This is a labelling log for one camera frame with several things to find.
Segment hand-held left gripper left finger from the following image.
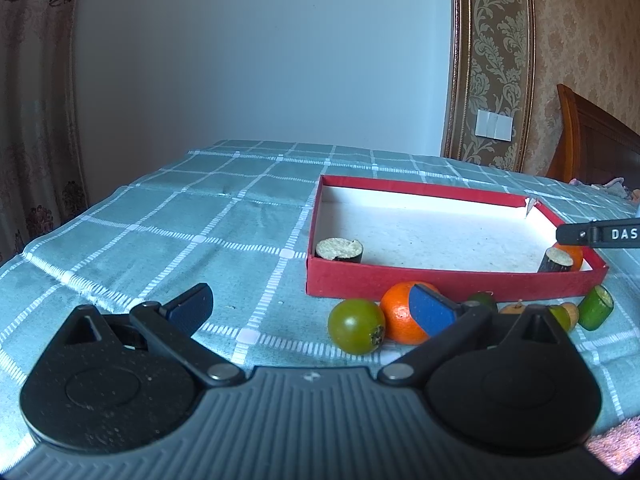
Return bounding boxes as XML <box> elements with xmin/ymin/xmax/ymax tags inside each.
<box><xmin>62</xmin><ymin>283</ymin><xmax>246</xmax><ymax>388</ymax></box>

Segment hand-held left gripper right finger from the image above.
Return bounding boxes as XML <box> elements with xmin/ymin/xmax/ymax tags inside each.
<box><xmin>377</xmin><ymin>283</ymin><xmax>568</xmax><ymax>388</ymax></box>

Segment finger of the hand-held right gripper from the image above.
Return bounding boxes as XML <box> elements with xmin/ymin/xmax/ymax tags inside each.
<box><xmin>556</xmin><ymin>217</ymin><xmax>640</xmax><ymax>250</ymax></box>

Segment orange tangerine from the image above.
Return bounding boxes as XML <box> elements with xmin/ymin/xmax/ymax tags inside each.
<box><xmin>550</xmin><ymin>242</ymin><xmax>584</xmax><ymax>271</ymax></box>
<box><xmin>380</xmin><ymin>281</ymin><xmax>442</xmax><ymax>345</ymax></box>

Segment green avocado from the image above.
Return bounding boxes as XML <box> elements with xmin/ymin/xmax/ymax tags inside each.
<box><xmin>467</xmin><ymin>292</ymin><xmax>499</xmax><ymax>314</ymax></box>

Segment green cucumber piece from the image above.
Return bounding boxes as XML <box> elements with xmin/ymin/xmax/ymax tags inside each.
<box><xmin>578</xmin><ymin>285</ymin><xmax>615</xmax><ymax>331</ymax></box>

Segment green tomato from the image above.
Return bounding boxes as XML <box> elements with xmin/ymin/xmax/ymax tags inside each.
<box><xmin>549</xmin><ymin>302</ymin><xmax>580</xmax><ymax>332</ymax></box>
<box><xmin>328</xmin><ymin>299</ymin><xmax>386</xmax><ymax>354</ymax></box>

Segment red shallow cardboard box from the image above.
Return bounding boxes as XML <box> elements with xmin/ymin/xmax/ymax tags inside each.
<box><xmin>306</xmin><ymin>175</ymin><xmax>610</xmax><ymax>303</ymax></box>

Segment dark eggplant piece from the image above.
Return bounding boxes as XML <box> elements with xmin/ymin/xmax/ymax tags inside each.
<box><xmin>537</xmin><ymin>247</ymin><xmax>575</xmax><ymax>273</ymax></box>
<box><xmin>315</xmin><ymin>237</ymin><xmax>364</xmax><ymax>264</ymax></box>

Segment crumpled clothes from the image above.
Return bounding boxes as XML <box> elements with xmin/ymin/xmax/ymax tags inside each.
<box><xmin>569</xmin><ymin>177</ymin><xmax>640</xmax><ymax>205</ymax></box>

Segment wooden bed headboard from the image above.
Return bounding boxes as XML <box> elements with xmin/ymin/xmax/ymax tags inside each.
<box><xmin>545</xmin><ymin>83</ymin><xmax>640</xmax><ymax>187</ymax></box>

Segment green checked tablecloth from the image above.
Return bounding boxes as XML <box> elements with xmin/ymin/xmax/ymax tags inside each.
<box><xmin>0</xmin><ymin>139</ymin><xmax>640</xmax><ymax>476</ymax></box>

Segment patterned curtain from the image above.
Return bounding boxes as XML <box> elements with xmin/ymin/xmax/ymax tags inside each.
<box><xmin>0</xmin><ymin>0</ymin><xmax>90</xmax><ymax>267</ymax></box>

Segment white wall light switch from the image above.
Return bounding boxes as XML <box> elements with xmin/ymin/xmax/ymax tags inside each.
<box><xmin>475</xmin><ymin>108</ymin><xmax>514</xmax><ymax>142</ymax></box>

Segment gold framed damask wall panel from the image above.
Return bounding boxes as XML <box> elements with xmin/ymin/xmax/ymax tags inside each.
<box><xmin>442</xmin><ymin>0</ymin><xmax>537</xmax><ymax>173</ymax></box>

